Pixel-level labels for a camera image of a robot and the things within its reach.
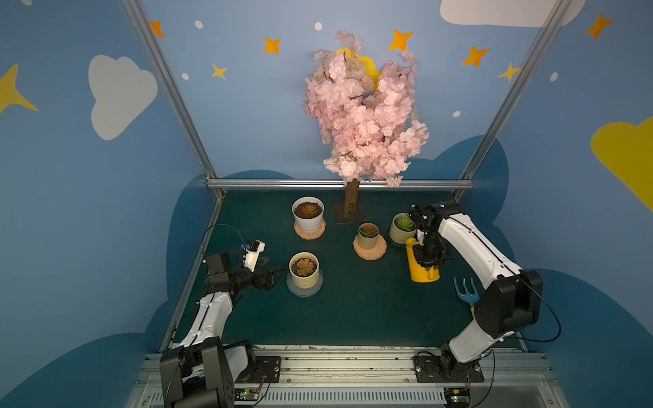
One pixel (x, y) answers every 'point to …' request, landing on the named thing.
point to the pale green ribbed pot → (400, 235)
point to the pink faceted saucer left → (310, 235)
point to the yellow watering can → (418, 273)
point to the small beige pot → (366, 243)
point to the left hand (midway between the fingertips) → (274, 262)
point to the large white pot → (308, 225)
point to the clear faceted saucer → (304, 292)
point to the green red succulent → (369, 230)
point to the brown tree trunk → (351, 195)
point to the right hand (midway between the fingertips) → (432, 264)
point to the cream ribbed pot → (304, 281)
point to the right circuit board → (458, 397)
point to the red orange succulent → (309, 210)
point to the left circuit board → (246, 394)
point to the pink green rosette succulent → (304, 267)
